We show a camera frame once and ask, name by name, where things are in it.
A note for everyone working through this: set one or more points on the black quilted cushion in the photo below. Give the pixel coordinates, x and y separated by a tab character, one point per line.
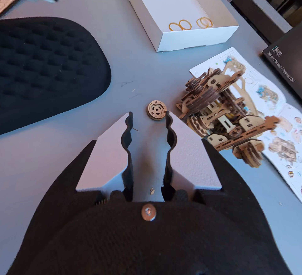
47	67

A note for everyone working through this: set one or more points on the wooden mechanical model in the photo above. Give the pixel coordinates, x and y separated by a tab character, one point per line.
212	104

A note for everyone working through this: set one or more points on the round wooden gear wheel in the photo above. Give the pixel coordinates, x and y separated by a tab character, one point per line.
156	109

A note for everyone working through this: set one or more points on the black tablet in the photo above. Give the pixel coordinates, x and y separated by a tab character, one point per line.
257	18

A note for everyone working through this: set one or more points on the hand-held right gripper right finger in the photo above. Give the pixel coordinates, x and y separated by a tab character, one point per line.
193	164

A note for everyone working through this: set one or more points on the white cardboard box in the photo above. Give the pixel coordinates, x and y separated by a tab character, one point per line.
189	39

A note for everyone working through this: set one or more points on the black model kit box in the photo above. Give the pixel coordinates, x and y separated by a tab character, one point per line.
290	67

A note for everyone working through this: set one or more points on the white instruction booklet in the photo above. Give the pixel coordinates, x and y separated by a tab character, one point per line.
236	55

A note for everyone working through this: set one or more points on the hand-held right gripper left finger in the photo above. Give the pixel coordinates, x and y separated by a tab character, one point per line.
103	164

